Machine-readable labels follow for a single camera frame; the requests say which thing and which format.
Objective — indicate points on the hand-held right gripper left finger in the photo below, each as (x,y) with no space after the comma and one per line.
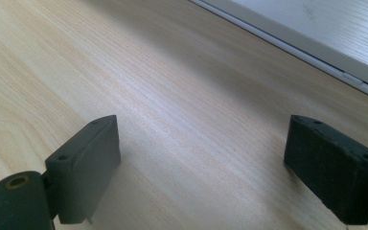
(83,166)

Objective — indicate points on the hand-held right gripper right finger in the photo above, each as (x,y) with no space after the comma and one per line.
(332,172)

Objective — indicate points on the white frame rail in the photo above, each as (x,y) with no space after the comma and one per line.
(300,44)

